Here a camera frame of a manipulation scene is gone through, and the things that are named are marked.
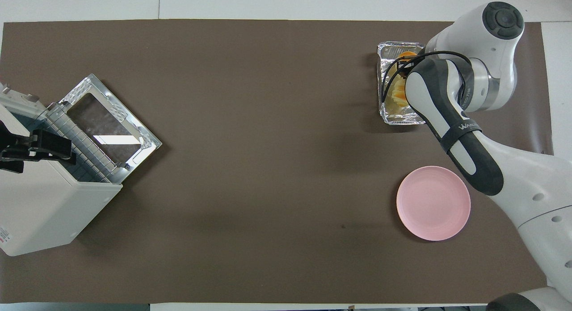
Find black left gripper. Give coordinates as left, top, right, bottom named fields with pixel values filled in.
left=0, top=121, right=77, bottom=174

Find sliced orange bread loaf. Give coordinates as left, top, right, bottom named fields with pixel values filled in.
left=388, top=52, right=418, bottom=108

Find aluminium foil tray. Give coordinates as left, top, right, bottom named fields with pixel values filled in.
left=377, top=42, right=427, bottom=125

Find cream toaster oven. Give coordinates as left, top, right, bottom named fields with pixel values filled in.
left=0, top=82, right=123, bottom=257

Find glass oven door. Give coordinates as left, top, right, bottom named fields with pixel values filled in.
left=58, top=73, right=162, bottom=184

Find pink round plate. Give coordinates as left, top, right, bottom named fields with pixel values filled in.
left=396, top=166, right=471, bottom=241

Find brown table mat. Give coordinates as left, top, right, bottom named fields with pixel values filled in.
left=0, top=20, right=555, bottom=304

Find oven wire rack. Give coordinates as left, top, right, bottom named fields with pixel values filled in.
left=38, top=103, right=123, bottom=183

